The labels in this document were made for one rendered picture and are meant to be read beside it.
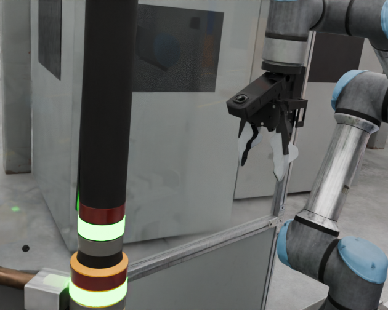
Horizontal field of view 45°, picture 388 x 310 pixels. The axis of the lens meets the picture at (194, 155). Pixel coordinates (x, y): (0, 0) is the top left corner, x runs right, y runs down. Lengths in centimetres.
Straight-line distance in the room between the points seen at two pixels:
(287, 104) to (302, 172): 399
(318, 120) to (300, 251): 361
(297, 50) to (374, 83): 42
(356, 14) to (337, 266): 57
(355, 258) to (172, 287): 69
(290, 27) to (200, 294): 114
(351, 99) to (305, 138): 349
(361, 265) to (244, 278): 84
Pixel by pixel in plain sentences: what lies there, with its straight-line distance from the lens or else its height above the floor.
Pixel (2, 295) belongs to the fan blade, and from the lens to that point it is 56.
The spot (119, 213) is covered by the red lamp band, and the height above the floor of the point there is 162.
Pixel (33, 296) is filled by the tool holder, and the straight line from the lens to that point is 40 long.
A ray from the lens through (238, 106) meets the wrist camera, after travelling 80.
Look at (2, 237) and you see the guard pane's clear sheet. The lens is 119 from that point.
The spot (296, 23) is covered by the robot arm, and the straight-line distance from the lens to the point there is 84.
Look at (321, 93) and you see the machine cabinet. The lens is 469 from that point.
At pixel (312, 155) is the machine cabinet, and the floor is 44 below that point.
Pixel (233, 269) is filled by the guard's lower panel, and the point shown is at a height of 84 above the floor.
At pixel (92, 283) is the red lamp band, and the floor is 157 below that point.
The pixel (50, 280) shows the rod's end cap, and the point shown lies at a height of 155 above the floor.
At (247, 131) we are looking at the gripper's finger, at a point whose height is 155.
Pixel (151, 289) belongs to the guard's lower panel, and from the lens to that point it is 155.
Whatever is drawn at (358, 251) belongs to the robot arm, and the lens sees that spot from 116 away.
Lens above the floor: 177
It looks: 18 degrees down
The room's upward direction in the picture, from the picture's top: 6 degrees clockwise
